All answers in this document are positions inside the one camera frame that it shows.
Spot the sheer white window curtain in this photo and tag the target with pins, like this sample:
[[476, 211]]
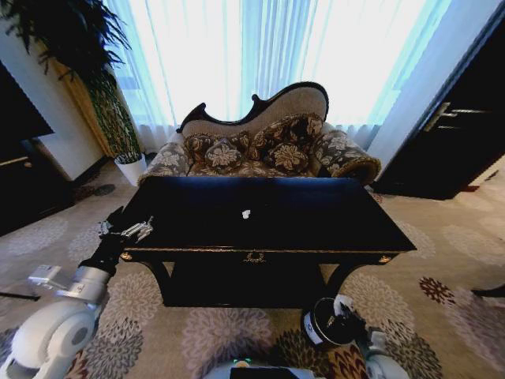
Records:
[[268, 51]]

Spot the floral upholstered sofa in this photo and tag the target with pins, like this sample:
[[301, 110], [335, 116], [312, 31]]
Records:
[[252, 110]]

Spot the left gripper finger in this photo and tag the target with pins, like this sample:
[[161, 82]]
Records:
[[112, 219], [136, 229]]

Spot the large brown floral cushion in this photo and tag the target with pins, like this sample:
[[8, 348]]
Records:
[[286, 132]]

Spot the small brown floral cushion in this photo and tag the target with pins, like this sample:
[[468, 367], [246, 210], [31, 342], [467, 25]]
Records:
[[223, 156], [285, 158]]

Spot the golden side curtain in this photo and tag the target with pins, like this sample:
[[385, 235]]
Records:
[[84, 114]]

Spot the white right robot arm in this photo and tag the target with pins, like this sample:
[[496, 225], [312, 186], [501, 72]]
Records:
[[384, 355]]

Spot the tall green potted plant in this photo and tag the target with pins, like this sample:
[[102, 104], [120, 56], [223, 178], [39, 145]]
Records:
[[79, 47]]

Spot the white plant pot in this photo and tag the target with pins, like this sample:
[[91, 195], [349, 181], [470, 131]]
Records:
[[131, 169]]

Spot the black wooden table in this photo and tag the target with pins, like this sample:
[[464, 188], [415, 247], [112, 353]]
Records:
[[268, 221]]

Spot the black flat television screen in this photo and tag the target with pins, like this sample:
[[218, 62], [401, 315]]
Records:
[[17, 114]]

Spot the white crumpled paper trash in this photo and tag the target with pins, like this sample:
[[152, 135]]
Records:
[[245, 214]]

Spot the dark television cabinet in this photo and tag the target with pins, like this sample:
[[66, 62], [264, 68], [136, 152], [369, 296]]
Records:
[[27, 189]]

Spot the dark wooden door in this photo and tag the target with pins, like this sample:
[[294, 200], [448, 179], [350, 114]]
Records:
[[453, 158]]

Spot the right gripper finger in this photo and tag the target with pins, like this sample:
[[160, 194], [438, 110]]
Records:
[[343, 303], [333, 320]]

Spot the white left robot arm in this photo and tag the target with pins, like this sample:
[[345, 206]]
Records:
[[51, 335]]

